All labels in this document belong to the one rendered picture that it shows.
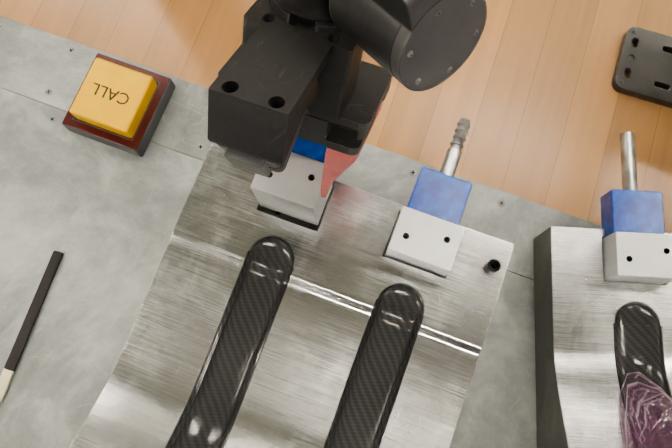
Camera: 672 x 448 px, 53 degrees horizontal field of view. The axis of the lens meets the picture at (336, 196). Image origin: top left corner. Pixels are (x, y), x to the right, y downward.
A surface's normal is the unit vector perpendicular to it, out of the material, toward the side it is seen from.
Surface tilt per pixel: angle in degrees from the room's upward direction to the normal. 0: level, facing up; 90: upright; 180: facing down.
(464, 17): 72
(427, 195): 0
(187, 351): 2
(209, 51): 0
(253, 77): 30
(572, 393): 26
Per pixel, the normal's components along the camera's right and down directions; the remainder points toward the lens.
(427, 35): 0.59, 0.64
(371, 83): 0.15, -0.69
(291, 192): -0.03, -0.27
